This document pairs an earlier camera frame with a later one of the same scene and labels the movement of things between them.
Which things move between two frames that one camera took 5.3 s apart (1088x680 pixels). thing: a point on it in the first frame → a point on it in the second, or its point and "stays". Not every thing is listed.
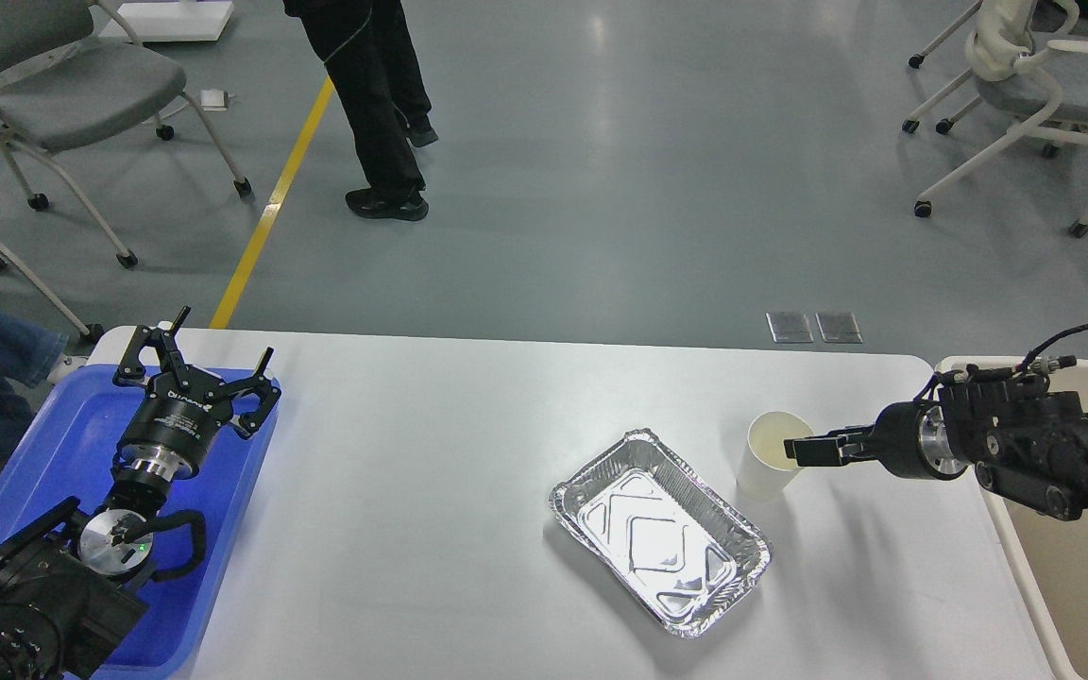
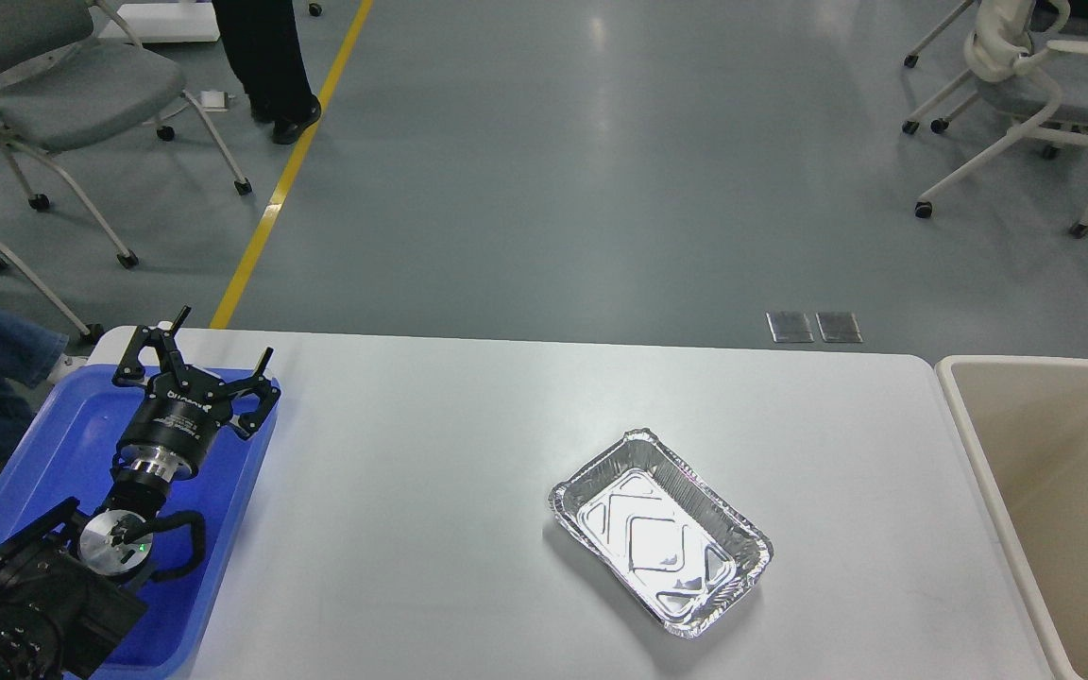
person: [366, 46] → [262, 42]
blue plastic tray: [71, 454] stays
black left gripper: [168, 433] stays
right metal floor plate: [839, 327] stays
